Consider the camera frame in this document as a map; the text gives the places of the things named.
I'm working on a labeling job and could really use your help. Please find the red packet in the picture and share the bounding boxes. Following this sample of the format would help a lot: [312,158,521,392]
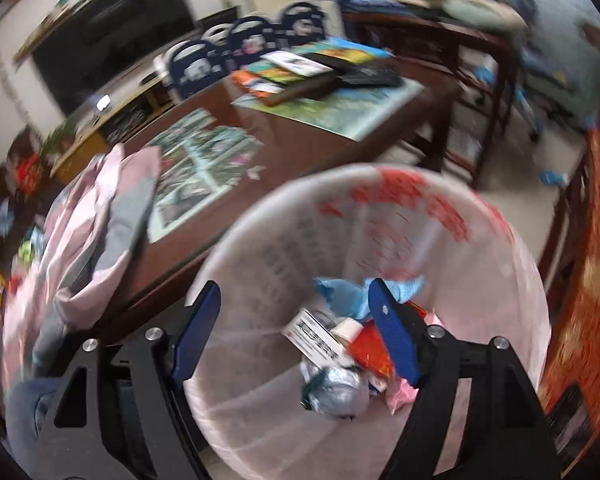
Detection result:
[350,302,428,381]

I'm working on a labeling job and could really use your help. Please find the pale green cushion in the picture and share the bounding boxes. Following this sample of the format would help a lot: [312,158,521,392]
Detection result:
[442,0,528,31]

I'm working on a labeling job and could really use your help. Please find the dark wooden side table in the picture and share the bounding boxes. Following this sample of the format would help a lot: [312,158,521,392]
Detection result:
[342,10,523,186]

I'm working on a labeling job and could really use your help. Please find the colourful picture book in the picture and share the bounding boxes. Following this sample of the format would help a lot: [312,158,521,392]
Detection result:
[300,37,396,68]

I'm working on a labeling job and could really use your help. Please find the dark brown book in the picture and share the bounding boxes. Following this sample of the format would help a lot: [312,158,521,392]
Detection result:
[260,72,341,107]

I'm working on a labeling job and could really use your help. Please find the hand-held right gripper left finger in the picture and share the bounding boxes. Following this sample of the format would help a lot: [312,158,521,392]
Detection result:
[39,280,222,480]

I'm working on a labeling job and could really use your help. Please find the white paper box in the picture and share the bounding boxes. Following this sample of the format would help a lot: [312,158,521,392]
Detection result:
[281,308,356,368]

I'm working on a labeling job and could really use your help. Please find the pink grey blanket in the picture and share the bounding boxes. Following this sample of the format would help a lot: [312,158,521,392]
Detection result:
[0,145,163,480]

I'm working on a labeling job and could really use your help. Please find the light blue cloth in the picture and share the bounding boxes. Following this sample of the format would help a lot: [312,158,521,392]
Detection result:
[0,200,16,236]

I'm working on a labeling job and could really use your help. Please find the orange book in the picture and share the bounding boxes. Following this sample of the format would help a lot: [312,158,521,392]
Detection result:
[230,67,286,98]

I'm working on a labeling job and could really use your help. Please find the white lined trash bin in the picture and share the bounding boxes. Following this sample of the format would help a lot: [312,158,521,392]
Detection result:
[182,162,553,480]

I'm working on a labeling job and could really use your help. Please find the navy baby fence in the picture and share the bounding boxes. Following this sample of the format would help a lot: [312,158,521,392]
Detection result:
[165,2,331,101]

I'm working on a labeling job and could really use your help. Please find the red gift boxes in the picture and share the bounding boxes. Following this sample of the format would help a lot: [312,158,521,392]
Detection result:
[12,152,43,196]

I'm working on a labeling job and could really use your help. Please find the white plastic bottle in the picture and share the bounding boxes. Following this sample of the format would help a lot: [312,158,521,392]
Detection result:
[331,317,365,341]

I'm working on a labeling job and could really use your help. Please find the black television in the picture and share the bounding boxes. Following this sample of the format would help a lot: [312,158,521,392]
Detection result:
[30,0,193,116]

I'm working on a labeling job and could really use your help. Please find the yellow wooden television cabinet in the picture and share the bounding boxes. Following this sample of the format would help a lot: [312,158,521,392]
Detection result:
[47,72,176,181]

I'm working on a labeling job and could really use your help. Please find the green potted plant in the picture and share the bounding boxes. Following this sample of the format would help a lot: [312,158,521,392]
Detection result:
[45,125,81,153]

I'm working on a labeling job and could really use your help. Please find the black remote control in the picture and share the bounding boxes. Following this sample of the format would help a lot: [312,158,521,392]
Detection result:
[337,62,403,88]

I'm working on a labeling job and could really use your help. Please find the white booklet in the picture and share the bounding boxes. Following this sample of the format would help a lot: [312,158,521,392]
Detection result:
[262,50,338,78]

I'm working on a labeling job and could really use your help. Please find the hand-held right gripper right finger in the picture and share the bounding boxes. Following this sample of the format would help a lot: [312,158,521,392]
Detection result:
[368,277,563,480]

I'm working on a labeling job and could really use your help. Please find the red patterned cushion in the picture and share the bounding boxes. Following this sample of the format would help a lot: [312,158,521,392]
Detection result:
[537,127,600,461]

